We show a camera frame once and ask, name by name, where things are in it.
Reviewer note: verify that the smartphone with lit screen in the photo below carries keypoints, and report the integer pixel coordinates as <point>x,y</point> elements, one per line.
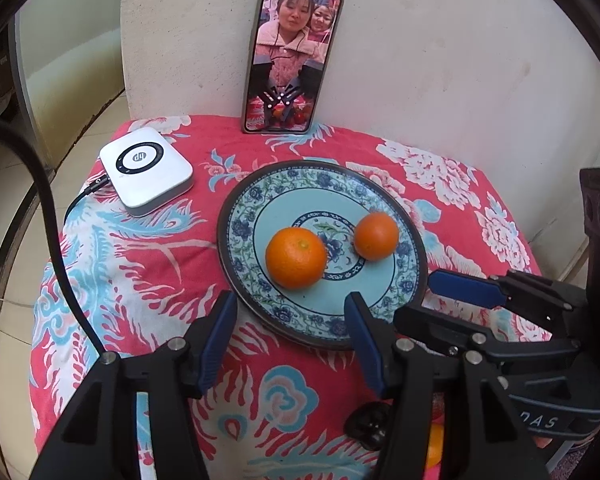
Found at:
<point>292,60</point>

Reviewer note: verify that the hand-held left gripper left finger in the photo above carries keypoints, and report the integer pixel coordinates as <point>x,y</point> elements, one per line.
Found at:
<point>219,332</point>

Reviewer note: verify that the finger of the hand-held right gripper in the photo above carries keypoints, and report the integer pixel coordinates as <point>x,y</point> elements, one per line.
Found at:
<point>462,287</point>
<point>440,325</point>

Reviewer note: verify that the white square electronic device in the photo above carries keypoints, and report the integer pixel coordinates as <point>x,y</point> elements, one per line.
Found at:
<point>145,170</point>

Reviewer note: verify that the dark metal frame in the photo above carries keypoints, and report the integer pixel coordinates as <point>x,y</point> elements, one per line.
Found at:
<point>20,75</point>

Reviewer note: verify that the dark plum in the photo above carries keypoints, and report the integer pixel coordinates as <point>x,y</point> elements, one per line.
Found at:
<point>362,422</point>

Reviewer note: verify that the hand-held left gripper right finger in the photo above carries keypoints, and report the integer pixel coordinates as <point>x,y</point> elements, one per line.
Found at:
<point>362,341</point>

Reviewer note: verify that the red floral cloth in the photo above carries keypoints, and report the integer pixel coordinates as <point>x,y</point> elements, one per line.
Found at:
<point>145,270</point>

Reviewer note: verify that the small orange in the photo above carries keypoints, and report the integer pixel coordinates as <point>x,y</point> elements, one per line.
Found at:
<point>376,236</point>

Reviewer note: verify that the blue floral ceramic plate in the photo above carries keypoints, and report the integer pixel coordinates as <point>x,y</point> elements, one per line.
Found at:
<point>290,200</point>

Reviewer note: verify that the large orange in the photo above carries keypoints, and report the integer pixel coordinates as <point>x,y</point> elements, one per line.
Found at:
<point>296,257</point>

